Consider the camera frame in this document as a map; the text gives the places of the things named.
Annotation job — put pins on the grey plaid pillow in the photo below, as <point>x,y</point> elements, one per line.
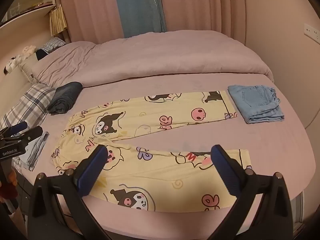
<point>27,102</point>

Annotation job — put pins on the white wall socket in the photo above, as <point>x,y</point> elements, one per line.
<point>312,31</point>

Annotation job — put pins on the rolled dark grey pants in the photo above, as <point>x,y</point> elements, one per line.
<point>63,97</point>

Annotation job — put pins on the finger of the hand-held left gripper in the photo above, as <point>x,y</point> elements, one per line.
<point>30,133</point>
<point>17,127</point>

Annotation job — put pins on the yellow cartoon print pants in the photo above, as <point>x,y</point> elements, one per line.
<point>147,130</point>

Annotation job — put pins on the blue checked cloth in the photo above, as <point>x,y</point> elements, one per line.
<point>52,43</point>

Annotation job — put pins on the blue curtain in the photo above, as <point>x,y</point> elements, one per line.
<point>140,7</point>

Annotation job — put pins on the cream wall shelf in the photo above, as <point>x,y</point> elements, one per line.
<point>30,10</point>

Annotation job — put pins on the folded grey cloth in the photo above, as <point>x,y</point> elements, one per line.
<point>36,152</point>

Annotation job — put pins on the pink duvet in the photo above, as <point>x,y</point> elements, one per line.
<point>150,57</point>

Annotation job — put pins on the pink curtain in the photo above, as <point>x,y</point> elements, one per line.
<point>92,10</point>
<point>200,5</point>

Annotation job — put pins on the beige plush toy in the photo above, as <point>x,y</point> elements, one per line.
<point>28,50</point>

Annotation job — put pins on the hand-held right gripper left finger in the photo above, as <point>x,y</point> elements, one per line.
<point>94,165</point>

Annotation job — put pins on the folded light blue jeans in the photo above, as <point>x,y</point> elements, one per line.
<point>255,102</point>

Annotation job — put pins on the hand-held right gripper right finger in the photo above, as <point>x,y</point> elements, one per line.
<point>223,166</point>

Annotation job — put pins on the white and black plush toy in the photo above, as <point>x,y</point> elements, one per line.
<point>12,63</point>

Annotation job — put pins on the person's left forearm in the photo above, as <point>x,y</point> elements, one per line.
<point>7,191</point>

